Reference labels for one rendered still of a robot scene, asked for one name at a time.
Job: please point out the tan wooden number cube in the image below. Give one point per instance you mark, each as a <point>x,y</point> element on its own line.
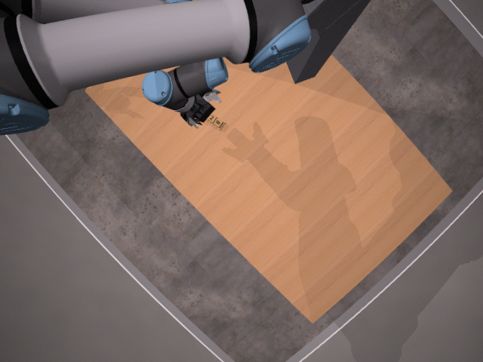
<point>212,118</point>
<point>218,122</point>

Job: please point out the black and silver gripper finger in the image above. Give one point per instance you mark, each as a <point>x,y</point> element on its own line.
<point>188,120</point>
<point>211,95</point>

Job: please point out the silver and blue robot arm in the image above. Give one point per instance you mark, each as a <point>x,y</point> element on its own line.
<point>39,42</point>

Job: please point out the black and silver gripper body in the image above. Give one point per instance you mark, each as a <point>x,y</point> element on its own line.
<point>202,107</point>

